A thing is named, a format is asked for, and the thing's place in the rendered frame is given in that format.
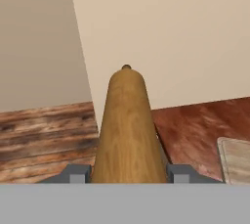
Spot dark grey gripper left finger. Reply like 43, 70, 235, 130
41, 163, 93, 184

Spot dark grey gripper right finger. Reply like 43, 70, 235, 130
166, 163, 220, 184

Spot wooden rolling pin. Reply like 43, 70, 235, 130
90, 64, 169, 184

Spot pale wooden cutting board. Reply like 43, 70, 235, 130
217, 136, 250, 185

